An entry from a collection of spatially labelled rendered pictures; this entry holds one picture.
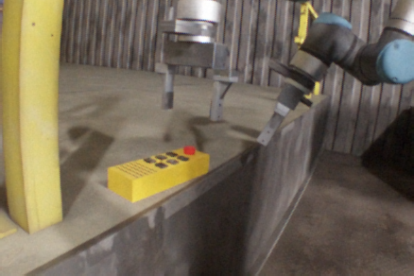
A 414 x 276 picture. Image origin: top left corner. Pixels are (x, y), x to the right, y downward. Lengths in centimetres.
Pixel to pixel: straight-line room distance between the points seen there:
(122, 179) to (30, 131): 21
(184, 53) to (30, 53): 32
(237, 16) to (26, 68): 407
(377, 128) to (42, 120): 386
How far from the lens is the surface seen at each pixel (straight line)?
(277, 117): 66
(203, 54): 58
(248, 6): 435
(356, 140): 405
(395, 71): 64
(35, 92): 43
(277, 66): 73
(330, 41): 73
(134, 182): 55
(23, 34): 41
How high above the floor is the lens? 98
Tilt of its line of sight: 9 degrees down
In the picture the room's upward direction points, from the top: 5 degrees clockwise
